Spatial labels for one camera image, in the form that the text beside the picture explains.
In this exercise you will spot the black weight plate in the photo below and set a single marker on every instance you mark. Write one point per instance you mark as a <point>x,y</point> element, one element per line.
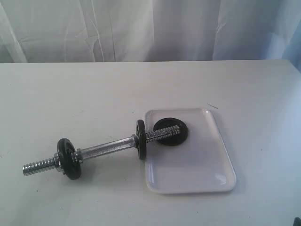
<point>176,139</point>
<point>64,149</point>

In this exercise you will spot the chrome threaded dumbbell bar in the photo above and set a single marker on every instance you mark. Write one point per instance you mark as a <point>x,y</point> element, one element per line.
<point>78,156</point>

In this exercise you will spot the black weight plate tray side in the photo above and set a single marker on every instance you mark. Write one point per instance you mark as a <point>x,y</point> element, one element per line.
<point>141,143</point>

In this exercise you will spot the white rectangular plastic tray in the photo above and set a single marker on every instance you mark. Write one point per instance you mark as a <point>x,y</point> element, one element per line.
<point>200,164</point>

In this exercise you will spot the chrome spin-lock nut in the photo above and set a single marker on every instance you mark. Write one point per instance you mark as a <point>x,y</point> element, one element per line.
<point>57,163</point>

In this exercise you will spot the white backdrop curtain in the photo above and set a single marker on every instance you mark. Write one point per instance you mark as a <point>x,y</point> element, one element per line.
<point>33,31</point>

